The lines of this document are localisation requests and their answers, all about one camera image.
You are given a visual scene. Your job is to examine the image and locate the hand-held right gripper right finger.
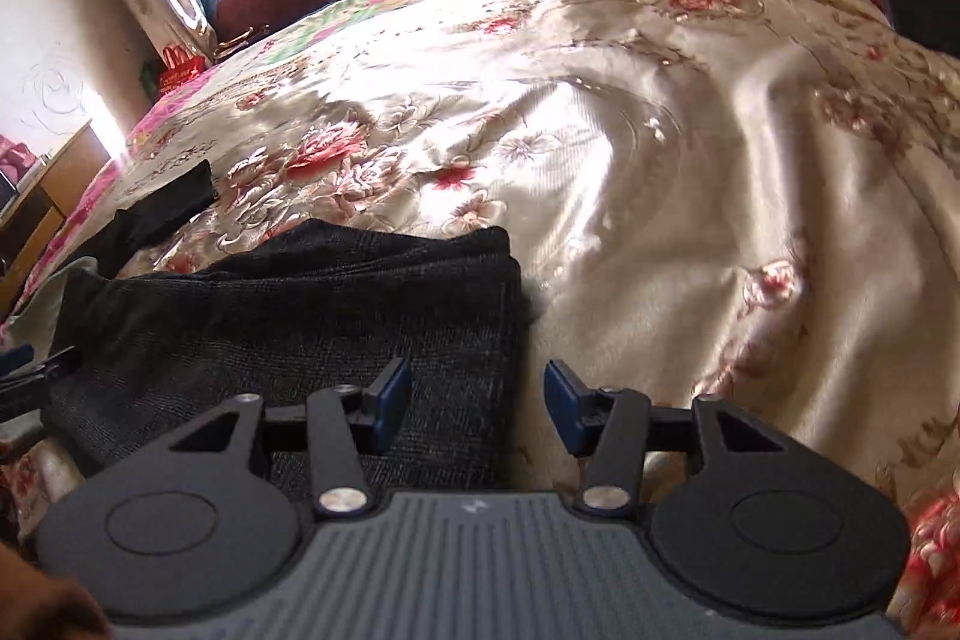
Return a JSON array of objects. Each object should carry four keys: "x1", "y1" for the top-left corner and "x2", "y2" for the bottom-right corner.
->
[{"x1": 543, "y1": 359, "x2": 790, "y2": 519}]

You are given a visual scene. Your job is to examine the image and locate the folded black cloth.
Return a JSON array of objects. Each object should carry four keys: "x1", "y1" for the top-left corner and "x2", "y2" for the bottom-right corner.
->
[{"x1": 874, "y1": 0, "x2": 960, "y2": 58}]

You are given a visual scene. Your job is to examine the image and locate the crumpled black cloth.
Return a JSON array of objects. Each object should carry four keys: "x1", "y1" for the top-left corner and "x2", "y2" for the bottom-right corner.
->
[{"x1": 88, "y1": 158, "x2": 216, "y2": 280}]

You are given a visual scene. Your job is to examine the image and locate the floral satin bedspread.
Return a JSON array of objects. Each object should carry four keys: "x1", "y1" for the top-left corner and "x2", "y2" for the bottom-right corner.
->
[{"x1": 0, "y1": 0, "x2": 960, "y2": 640}]

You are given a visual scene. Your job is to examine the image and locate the red bag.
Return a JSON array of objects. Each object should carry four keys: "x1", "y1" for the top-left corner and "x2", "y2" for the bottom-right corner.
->
[{"x1": 156, "y1": 44, "x2": 208, "y2": 95}]

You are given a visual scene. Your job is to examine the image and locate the dark grey pants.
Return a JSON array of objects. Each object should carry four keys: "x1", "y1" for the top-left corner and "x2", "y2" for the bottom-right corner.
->
[{"x1": 41, "y1": 218, "x2": 532, "y2": 492}]

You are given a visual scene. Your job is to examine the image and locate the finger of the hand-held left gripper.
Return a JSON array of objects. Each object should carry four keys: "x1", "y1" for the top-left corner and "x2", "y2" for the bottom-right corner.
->
[
  {"x1": 0, "y1": 344, "x2": 35, "y2": 380},
  {"x1": 0, "y1": 346, "x2": 80, "y2": 420}
]

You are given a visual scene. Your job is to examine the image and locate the wooden cabinet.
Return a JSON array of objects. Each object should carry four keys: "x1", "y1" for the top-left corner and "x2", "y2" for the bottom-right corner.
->
[{"x1": 0, "y1": 119, "x2": 115, "y2": 315}]

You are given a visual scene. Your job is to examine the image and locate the person's brown fuzzy clothing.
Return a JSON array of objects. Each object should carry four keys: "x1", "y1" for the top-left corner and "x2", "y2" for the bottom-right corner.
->
[{"x1": 0, "y1": 539, "x2": 115, "y2": 640}]

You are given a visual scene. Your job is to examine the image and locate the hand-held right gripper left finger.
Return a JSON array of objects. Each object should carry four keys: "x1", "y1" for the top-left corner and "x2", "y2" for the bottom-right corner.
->
[{"x1": 161, "y1": 355, "x2": 415, "y2": 522}]

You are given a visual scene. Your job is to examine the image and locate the grey cloth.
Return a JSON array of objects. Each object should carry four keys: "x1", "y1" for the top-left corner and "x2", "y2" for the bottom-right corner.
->
[{"x1": 13, "y1": 256, "x2": 100, "y2": 330}]

